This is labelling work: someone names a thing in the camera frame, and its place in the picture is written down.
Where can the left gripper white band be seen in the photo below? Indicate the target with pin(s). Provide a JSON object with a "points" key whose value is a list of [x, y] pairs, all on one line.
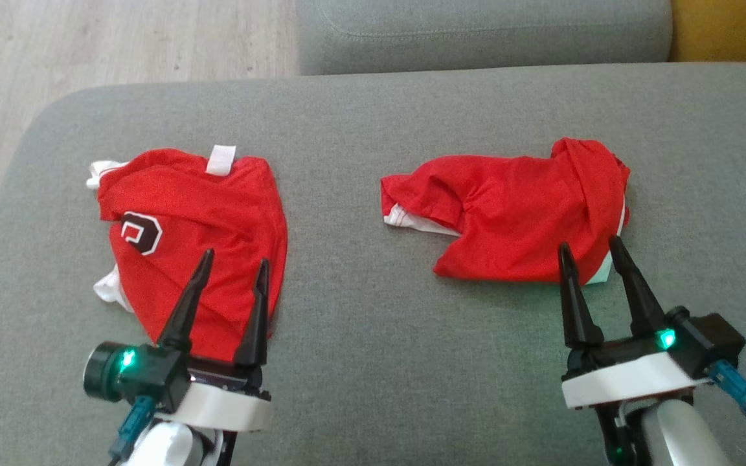
{"points": [[230, 408]]}

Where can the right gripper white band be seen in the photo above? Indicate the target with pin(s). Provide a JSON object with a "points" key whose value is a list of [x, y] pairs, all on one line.
{"points": [[625, 378]]}

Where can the red garment with black logo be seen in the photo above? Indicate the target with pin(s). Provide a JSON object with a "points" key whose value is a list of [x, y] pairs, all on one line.
{"points": [[217, 207]]}

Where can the plain red garment white trim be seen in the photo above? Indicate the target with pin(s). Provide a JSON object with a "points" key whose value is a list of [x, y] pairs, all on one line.
{"points": [[509, 220]]}

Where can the large grey sofa seat cushion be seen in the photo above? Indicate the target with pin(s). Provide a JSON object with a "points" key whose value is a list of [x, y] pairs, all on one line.
{"points": [[373, 362]]}

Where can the yellow sofa backrest cushion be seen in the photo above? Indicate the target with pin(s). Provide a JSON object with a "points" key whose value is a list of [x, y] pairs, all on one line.
{"points": [[729, 29]]}

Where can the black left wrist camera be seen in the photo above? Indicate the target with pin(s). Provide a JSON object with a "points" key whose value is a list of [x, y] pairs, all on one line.
{"points": [[146, 378]]}

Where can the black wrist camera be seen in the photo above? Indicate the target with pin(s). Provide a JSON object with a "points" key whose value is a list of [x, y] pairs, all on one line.
{"points": [[710, 340], [146, 378]]}

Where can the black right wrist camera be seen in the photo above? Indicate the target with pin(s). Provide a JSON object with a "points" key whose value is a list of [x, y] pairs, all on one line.
{"points": [[710, 340]]}

